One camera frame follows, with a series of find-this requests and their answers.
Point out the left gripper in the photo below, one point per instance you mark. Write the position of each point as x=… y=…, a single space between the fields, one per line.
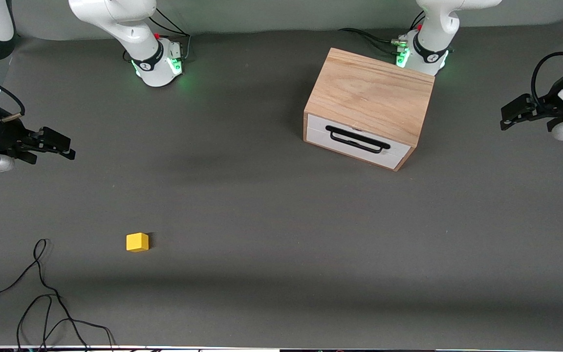
x=546 y=106

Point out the yellow cube block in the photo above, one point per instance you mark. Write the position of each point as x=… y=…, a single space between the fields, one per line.
x=137 y=242

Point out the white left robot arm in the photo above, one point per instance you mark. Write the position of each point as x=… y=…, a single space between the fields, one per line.
x=433 y=29

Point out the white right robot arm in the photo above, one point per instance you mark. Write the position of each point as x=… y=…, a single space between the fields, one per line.
x=135 y=29

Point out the wooden drawer cabinet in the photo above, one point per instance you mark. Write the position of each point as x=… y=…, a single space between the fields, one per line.
x=369 y=93

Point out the dark grey table mat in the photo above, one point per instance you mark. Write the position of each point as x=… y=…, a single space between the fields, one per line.
x=262 y=244

